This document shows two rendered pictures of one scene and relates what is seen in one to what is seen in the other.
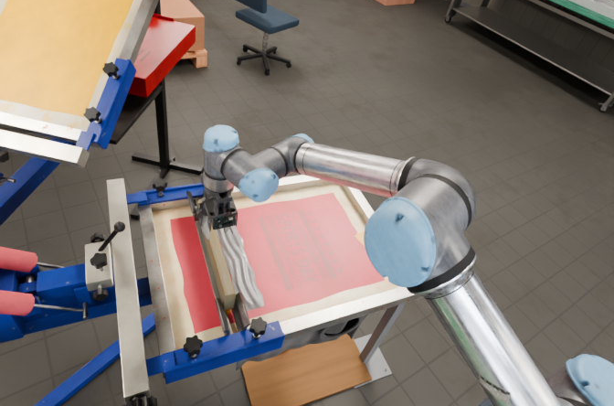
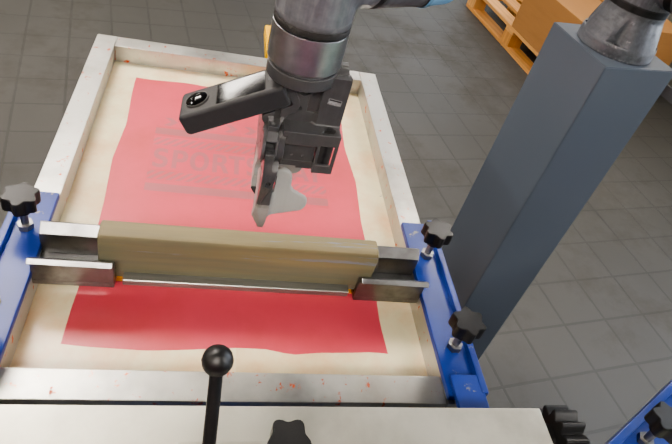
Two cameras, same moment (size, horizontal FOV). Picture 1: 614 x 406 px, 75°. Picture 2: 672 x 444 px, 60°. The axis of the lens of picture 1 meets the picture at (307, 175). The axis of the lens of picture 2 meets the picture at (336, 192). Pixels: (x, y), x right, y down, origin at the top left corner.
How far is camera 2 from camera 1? 0.95 m
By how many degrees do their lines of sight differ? 56
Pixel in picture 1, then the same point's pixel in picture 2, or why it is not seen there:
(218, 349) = (446, 309)
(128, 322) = (406, 431)
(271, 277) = (297, 216)
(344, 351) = not seen: hidden behind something
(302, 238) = (226, 150)
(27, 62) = not seen: outside the picture
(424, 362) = not seen: hidden behind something
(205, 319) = (361, 331)
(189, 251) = (185, 323)
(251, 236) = (190, 213)
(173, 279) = (254, 367)
